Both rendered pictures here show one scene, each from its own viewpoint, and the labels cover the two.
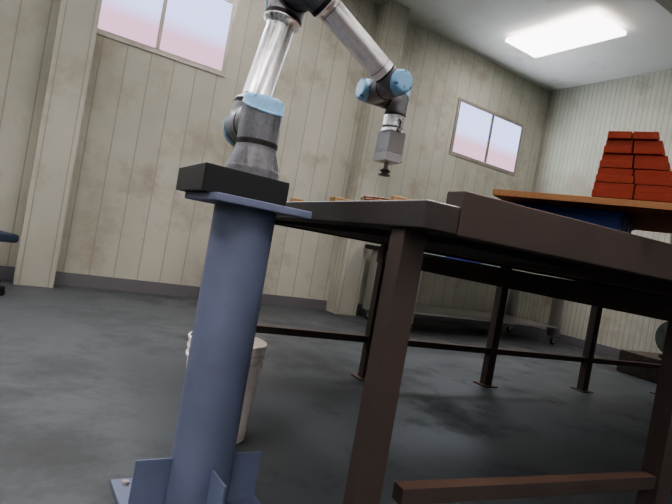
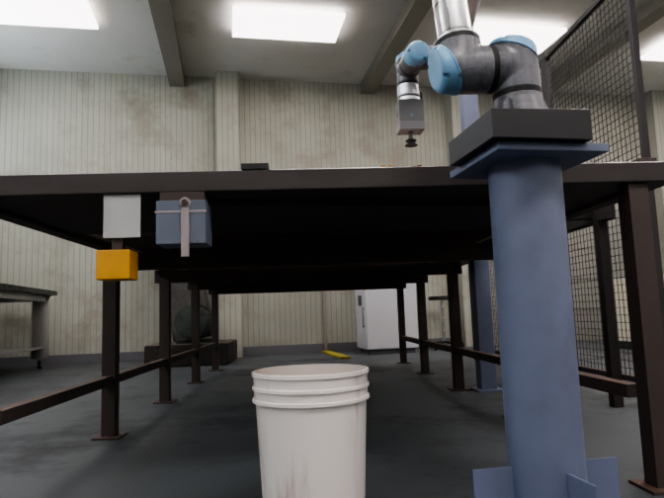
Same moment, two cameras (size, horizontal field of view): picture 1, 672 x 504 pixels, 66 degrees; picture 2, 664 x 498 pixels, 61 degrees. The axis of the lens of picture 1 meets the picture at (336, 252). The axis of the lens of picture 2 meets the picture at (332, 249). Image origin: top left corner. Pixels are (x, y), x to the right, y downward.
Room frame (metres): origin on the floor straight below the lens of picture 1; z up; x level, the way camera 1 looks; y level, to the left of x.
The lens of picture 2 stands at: (1.37, 1.68, 0.51)
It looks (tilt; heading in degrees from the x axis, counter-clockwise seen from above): 7 degrees up; 292
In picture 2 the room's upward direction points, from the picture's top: 2 degrees counter-clockwise
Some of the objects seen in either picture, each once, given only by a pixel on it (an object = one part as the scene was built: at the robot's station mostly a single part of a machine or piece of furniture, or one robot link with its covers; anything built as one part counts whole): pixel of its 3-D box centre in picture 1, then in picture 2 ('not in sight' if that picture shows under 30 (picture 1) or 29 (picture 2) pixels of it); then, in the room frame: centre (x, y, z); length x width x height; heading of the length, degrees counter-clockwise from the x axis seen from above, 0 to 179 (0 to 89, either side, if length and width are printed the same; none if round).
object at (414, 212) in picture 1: (279, 211); (317, 182); (1.99, 0.24, 0.88); 2.08 x 0.08 x 0.06; 25
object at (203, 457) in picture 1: (220, 355); (537, 338); (1.44, 0.27, 0.43); 0.38 x 0.38 x 0.87; 33
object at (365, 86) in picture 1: (375, 91); (419, 57); (1.74, -0.04, 1.32); 0.11 x 0.11 x 0.08; 28
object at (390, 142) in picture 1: (392, 146); (409, 117); (1.81, -0.13, 1.17); 0.10 x 0.09 x 0.16; 117
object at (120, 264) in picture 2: not in sight; (118, 237); (2.49, 0.49, 0.74); 0.09 x 0.08 x 0.24; 25
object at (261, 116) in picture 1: (260, 119); (511, 67); (1.45, 0.27, 1.10); 0.13 x 0.12 x 0.14; 28
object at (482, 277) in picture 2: not in sight; (474, 202); (1.85, -2.01, 1.20); 0.17 x 0.17 x 2.40; 25
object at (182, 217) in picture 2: not in sight; (184, 225); (2.33, 0.41, 0.77); 0.14 x 0.11 x 0.18; 25
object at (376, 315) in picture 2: not in sight; (383, 298); (3.48, -5.25, 0.67); 0.68 x 0.58 x 1.34; 33
